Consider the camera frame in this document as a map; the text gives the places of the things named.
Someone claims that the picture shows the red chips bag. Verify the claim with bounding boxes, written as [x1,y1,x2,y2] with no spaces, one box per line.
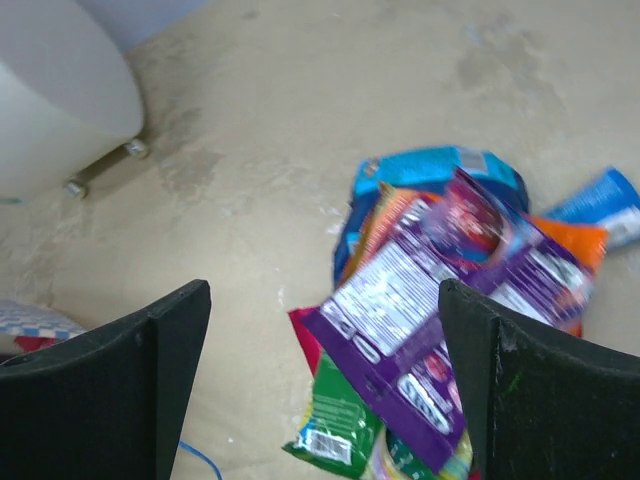
[287,307,484,480]

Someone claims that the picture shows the red orange snack packet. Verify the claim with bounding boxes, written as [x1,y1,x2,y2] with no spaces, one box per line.
[306,170,594,471]

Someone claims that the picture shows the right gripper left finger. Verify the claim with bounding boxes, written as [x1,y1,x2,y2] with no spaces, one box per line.
[0,278,213,480]

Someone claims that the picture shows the blue gummy candy bag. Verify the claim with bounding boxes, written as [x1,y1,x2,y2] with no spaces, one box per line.
[332,145,530,285]

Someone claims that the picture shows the blue snack bar wrapper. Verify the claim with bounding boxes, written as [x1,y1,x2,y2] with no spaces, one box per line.
[542,167,639,249]

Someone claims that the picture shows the green snack bag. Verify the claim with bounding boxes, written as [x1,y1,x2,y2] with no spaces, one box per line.
[280,349,476,480]

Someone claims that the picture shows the white cylindrical box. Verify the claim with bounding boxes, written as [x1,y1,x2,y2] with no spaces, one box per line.
[1,1,149,204]

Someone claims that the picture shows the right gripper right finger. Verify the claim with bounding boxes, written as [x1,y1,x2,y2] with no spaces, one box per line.
[439,280,639,479]

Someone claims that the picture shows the blue checkered paper bag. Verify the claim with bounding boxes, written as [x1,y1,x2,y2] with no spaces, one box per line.
[0,297,224,480]

